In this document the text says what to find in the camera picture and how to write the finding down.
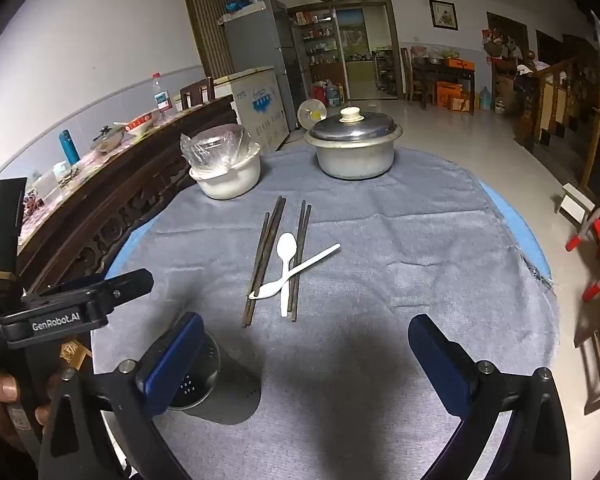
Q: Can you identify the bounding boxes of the clear bottle with red label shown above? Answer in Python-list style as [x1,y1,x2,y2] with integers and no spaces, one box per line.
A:
[151,72,172,111]

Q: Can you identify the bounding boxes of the wooden side table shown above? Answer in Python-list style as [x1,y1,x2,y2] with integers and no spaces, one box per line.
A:
[411,57,478,111]

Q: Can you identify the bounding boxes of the clear plastic bag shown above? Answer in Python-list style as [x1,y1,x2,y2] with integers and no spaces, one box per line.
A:
[180,124,253,168]

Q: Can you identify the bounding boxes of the white chest freezer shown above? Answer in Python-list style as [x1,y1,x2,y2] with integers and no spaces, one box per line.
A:
[212,66,291,153]

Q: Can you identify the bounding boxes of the red patterned bowl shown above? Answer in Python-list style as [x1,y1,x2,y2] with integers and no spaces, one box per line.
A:
[125,114,156,136]

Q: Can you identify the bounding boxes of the steel pot with lid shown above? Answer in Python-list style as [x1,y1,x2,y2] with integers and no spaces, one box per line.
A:
[91,125,126,153]

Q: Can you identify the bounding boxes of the grey table cloth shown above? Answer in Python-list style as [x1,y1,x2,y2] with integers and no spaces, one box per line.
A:
[91,146,561,480]

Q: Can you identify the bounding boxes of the small white fan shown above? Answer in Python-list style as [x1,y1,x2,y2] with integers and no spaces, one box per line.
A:
[298,99,327,131]

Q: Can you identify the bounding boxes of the dark carved wooden sideboard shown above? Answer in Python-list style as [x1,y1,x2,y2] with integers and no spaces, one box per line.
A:
[17,95,238,293]

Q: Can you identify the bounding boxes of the framed wall picture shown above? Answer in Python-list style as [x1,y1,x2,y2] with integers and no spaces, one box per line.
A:
[428,0,459,31]

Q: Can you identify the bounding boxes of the white pot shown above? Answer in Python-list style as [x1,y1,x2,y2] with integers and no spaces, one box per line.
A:
[189,130,262,201]

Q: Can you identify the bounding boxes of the pair dark chopsticks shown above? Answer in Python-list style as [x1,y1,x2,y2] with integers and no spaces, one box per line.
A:
[290,204,313,323]

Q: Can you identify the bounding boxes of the brown wooden door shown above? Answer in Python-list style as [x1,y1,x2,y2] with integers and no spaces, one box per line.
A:
[178,0,246,81]

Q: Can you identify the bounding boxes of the shelf cabinet with bottles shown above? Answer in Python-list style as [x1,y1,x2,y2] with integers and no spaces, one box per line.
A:
[287,7,346,101]

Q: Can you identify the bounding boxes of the dark wooden chair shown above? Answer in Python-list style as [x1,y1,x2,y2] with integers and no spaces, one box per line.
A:
[180,76,216,110]

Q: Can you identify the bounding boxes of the black perforated utensil holder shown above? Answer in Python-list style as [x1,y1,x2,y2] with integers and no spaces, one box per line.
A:
[167,332,262,426]

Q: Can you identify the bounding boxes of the aluminium pot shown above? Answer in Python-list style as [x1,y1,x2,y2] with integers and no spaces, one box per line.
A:
[305,127,403,181]

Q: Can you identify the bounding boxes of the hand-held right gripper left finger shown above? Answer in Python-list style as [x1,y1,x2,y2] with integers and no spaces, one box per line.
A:
[39,311,206,480]

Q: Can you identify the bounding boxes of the wooden stair railing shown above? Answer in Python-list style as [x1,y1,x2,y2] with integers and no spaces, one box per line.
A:
[512,35,600,156]

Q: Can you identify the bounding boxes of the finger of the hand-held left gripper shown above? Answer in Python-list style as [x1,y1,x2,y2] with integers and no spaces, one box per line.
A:
[24,268,154,312]

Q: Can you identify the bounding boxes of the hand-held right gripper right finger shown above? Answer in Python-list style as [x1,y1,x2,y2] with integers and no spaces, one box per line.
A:
[407,313,576,480]

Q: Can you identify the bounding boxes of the small white stool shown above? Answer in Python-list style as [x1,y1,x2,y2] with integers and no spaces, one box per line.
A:
[555,183,596,228]

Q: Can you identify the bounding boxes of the orange cardboard box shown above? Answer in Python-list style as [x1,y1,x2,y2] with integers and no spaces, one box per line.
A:
[437,81,473,113]

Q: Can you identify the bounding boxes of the white plastic spoon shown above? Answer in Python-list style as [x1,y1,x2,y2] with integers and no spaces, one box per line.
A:
[276,233,297,318]
[248,243,342,301]

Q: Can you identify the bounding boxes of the grey refrigerator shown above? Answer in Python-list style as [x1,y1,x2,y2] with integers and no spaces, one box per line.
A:
[219,0,301,133]

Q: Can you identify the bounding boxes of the blue thermos bottle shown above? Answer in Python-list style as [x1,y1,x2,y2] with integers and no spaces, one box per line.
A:
[58,130,81,166]

